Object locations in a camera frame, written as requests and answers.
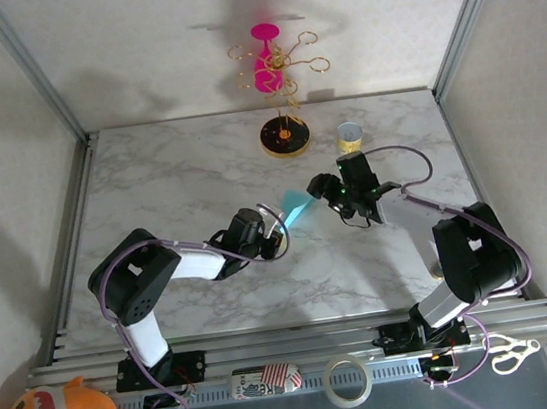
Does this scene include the black controller box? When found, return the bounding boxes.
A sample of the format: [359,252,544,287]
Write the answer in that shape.
[419,352,461,382]
[141,389,190,409]

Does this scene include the aluminium frame post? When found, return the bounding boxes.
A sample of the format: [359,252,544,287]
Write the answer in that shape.
[0,0,95,156]
[420,0,531,99]

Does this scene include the striped pouch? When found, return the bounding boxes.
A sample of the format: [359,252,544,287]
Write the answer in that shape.
[224,359,305,403]

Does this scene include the clear tape roll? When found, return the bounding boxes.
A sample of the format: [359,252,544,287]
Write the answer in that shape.
[320,351,377,409]

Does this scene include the aluminium frame rail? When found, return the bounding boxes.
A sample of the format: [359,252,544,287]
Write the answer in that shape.
[21,292,547,409]

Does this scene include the aluminium side rail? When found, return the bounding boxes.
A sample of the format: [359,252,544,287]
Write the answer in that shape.
[432,75,547,312]
[17,131,126,366]

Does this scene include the yellow tin can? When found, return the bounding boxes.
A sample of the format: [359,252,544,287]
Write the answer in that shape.
[333,119,366,157]

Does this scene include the pink plastic wine glass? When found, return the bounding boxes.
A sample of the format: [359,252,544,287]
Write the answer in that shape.
[247,20,290,96]

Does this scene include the light blue paper sheet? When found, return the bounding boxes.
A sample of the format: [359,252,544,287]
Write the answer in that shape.
[279,186,318,229]

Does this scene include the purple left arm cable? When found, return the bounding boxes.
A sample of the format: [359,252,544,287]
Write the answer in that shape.
[89,200,311,409]

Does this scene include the white scissors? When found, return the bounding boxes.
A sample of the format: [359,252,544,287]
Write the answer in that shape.
[481,328,547,379]

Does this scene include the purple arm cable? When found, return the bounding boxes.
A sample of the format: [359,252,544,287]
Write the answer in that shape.
[361,128,547,394]
[89,200,311,409]

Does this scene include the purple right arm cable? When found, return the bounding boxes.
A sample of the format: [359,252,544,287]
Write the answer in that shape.
[361,128,547,394]

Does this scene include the grey perforated cable duct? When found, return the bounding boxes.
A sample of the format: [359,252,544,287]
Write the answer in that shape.
[111,355,428,409]

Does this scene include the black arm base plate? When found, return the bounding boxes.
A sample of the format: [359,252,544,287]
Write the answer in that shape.
[375,312,474,358]
[111,348,211,394]

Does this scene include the gold wire glass rack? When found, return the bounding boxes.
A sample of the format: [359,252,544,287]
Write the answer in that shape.
[225,28,343,164]

